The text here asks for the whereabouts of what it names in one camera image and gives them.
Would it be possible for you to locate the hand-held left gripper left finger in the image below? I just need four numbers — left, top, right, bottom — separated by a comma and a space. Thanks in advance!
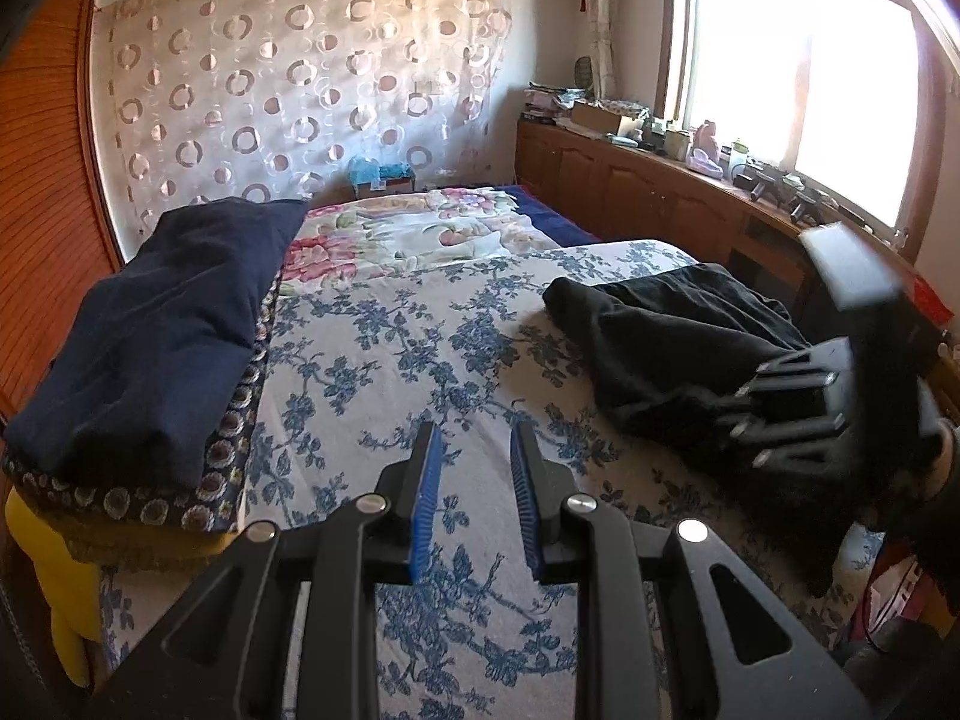
86, 420, 443, 720

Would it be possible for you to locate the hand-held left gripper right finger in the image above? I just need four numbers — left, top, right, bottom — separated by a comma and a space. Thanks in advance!
510, 420, 875, 720

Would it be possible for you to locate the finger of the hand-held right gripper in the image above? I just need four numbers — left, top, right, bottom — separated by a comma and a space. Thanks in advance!
735, 349, 842, 404
729, 406, 856, 475

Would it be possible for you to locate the black t-shirt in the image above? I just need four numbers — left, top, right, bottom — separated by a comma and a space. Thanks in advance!
541, 264, 931, 601

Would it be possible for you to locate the red bag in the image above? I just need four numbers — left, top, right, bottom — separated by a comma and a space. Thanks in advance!
862, 562, 938, 646

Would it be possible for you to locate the dark circle-patterned pillow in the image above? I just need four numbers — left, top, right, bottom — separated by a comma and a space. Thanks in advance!
0, 270, 282, 533

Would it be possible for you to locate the wooden cabinet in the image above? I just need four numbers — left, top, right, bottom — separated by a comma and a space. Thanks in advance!
516, 116, 953, 383

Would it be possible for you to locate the pink floral quilt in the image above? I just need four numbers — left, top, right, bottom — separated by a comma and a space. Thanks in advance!
281, 187, 563, 293

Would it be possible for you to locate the royal blue blanket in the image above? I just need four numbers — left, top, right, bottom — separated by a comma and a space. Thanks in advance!
499, 184, 601, 245

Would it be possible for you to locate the open cardboard box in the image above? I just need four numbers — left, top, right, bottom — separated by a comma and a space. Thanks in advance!
571, 100, 623, 136

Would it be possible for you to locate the window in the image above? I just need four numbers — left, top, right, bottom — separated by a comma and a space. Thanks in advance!
660, 0, 946, 241

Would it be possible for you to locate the navy folded blanket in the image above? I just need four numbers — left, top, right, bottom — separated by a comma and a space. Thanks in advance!
4, 197, 310, 492

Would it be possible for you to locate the yellow cloth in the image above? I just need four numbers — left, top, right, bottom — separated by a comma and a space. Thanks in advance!
4, 491, 102, 687

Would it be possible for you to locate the beige patterned drape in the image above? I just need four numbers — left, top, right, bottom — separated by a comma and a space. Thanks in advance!
577, 0, 623, 102

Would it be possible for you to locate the circle-patterned sheer curtain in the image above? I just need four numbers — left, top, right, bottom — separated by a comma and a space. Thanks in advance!
94, 0, 518, 237

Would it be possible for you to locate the wooden headboard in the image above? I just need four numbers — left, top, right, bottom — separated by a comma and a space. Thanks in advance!
0, 0, 125, 421

